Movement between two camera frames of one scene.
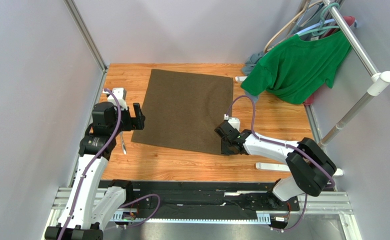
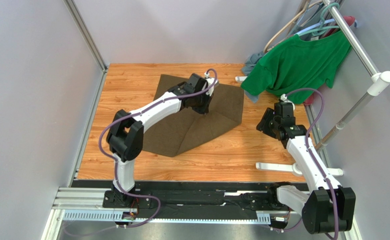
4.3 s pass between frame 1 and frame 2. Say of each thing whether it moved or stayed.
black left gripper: moved
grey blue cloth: stayed
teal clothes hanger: stayed
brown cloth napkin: moved
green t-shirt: stayed
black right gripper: moved
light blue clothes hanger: stayed
